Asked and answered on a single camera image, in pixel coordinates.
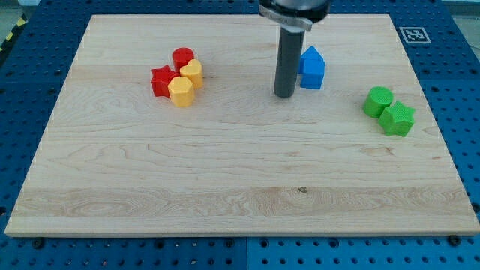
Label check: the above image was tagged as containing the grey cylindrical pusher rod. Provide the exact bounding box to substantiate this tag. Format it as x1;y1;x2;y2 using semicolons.
274;27;305;98

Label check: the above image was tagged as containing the black robot tool flange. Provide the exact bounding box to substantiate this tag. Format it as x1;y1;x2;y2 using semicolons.
259;0;332;32

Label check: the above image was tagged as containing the green star block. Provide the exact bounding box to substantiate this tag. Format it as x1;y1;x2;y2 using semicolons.
378;101;416;137

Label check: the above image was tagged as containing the red star block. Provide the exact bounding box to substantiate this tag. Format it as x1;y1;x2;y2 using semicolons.
151;64;180;98

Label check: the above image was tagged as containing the blue triangle block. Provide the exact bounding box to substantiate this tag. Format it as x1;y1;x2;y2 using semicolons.
298;46;324;74

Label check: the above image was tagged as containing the blue pentagon house block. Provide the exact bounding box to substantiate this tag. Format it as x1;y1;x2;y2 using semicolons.
300;59;325;89

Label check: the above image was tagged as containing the yellow heart block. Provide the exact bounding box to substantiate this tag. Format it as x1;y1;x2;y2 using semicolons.
180;59;203;89

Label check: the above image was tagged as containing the green cylinder block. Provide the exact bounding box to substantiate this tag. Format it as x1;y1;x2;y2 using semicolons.
363;86;394;119

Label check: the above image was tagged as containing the red cylinder block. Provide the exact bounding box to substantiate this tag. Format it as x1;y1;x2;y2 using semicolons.
172;47;194;71

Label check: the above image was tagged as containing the white fiducial marker tag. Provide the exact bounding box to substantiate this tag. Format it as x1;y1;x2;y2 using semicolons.
399;26;431;44

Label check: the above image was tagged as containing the yellow hexagon block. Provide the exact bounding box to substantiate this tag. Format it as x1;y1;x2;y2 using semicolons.
168;76;195;107

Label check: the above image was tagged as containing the light wooden board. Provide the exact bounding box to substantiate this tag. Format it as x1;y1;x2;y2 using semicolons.
5;14;479;237

